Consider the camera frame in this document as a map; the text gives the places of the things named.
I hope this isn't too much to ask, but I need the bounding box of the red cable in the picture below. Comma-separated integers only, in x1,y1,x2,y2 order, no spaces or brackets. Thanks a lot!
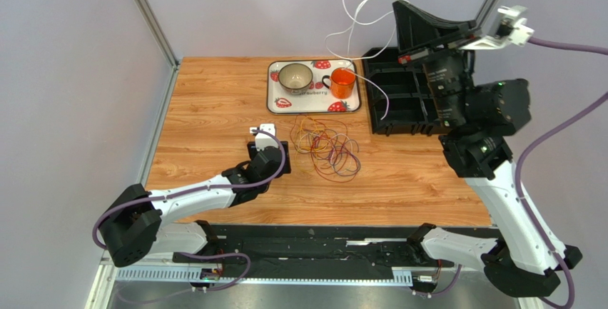
303,118,362,183

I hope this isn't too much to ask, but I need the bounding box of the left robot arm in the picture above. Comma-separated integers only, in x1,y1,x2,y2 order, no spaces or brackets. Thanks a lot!
93,141,290,268

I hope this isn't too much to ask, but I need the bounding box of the black compartment organizer box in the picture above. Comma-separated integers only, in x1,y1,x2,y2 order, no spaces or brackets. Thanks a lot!
363,47,450,136

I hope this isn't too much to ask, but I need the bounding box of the white strawberry tray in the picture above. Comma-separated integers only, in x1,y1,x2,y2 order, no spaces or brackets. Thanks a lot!
266,59,361,115

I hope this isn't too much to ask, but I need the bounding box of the orange mug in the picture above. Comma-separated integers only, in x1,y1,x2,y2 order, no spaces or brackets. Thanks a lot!
322,68,356,99

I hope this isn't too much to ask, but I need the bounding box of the beige ceramic bowl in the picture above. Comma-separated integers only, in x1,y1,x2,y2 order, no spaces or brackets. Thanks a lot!
278,63,313,95

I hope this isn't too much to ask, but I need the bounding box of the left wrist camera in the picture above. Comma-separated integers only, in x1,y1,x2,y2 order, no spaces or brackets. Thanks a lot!
250,123,278,151

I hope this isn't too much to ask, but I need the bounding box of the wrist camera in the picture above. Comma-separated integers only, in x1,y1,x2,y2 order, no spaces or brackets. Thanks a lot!
250,123,278,151
459,5,534,51

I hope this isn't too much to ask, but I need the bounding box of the yellow cable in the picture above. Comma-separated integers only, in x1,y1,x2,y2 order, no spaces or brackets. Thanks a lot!
290,114,338,173

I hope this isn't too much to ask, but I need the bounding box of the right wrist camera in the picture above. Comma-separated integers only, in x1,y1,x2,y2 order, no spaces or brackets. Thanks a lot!
459,5,534,51

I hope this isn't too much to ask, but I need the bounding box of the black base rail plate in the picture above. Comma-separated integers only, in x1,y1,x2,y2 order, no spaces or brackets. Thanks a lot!
202,224,456,280

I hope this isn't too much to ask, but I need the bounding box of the aluminium frame post left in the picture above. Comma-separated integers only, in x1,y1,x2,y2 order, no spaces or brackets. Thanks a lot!
134,0,180,69

